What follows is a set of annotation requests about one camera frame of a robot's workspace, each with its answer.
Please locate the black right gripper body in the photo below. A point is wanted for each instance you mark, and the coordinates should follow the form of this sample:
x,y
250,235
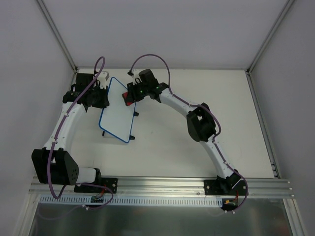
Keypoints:
x,y
131,93

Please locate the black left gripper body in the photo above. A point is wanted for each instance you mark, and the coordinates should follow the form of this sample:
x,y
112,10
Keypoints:
x,y
99,99

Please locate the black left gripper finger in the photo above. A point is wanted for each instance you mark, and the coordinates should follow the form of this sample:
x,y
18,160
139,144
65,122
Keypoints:
x,y
100,104
105,97

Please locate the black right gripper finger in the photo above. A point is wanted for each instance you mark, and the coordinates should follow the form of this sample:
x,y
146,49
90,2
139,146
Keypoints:
x,y
129,101
130,88

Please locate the red black whiteboard eraser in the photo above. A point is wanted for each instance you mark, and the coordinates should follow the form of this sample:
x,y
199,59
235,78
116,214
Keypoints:
x,y
125,95

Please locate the blue framed whiteboard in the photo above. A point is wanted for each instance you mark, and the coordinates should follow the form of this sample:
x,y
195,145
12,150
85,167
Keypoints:
x,y
117,118

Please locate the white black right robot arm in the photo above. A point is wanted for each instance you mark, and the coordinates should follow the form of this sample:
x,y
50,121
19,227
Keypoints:
x,y
201,128

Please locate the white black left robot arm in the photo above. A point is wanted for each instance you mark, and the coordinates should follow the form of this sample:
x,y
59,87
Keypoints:
x,y
53,163

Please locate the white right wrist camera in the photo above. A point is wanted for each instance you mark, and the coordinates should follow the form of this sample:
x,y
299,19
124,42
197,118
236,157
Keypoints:
x,y
134,74

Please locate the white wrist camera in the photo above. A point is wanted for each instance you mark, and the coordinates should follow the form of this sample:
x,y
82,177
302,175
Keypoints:
x,y
102,80
134,74

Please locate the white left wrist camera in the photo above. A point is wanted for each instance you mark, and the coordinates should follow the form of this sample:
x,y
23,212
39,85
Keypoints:
x,y
102,80

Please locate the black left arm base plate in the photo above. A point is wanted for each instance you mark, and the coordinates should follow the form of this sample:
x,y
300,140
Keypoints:
x,y
98,187

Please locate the aluminium mounting rail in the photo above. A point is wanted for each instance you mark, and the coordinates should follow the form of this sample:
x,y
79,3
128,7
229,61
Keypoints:
x,y
273,188

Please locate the left aluminium frame post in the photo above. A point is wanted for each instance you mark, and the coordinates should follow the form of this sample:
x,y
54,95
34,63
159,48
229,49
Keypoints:
x,y
56,33

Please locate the aluminium frame post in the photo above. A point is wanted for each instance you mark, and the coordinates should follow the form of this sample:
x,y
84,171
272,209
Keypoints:
x,y
280,18
56,33

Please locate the white slotted cable duct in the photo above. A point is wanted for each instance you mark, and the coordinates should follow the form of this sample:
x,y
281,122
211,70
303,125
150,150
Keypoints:
x,y
134,201

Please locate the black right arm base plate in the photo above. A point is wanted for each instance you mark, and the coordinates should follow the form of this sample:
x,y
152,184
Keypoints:
x,y
225,187

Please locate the right aluminium frame post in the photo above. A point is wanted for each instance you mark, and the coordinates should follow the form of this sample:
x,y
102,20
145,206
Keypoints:
x,y
280,18

